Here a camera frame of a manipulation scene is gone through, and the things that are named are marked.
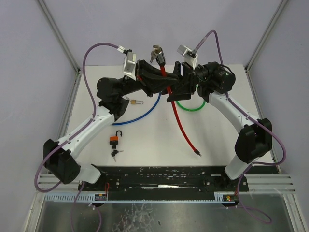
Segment black padlock keys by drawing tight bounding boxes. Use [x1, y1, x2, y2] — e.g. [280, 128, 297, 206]
[111, 149, 123, 162]

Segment aluminium frame post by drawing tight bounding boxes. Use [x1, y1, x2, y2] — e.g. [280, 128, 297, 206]
[245, 0, 290, 73]
[37, 0, 81, 73]

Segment left aluminium frame post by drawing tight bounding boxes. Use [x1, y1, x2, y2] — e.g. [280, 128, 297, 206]
[37, 0, 81, 73]

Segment red cable lock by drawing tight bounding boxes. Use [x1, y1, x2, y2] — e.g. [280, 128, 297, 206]
[150, 45, 201, 157]

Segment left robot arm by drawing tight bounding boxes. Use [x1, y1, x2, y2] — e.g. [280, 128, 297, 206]
[43, 60, 179, 184]

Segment brass padlock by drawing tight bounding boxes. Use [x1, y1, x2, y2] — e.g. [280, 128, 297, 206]
[128, 99, 144, 105]

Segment right aluminium frame post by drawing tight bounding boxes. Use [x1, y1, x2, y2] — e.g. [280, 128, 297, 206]
[245, 0, 290, 73]

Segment white slotted cable duct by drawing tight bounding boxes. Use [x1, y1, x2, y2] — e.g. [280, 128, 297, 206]
[45, 191, 236, 203]

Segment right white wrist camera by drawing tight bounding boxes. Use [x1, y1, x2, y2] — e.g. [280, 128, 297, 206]
[177, 45, 198, 69]

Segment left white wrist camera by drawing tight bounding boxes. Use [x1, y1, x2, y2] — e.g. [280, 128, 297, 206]
[117, 46, 137, 81]

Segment orange black padlock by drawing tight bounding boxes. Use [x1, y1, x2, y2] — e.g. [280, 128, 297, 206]
[109, 130, 123, 150]

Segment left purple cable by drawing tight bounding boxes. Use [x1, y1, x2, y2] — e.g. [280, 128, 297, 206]
[33, 43, 126, 232]

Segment green cable lock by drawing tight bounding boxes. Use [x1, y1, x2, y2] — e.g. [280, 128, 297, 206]
[175, 86, 206, 113]

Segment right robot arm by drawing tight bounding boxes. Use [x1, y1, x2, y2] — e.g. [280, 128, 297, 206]
[168, 61, 273, 180]

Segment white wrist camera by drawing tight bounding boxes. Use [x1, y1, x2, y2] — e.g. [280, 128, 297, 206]
[117, 46, 137, 81]
[177, 45, 198, 69]

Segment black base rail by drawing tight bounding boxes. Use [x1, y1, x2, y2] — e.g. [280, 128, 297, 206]
[83, 166, 249, 193]

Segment blue cable lock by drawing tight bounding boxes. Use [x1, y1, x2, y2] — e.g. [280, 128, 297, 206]
[112, 91, 161, 127]

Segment purple cable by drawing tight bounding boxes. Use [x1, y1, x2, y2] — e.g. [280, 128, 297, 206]
[33, 43, 126, 232]
[193, 29, 287, 224]

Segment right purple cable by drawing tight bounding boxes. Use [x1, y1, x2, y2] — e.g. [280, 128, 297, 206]
[193, 29, 287, 224]

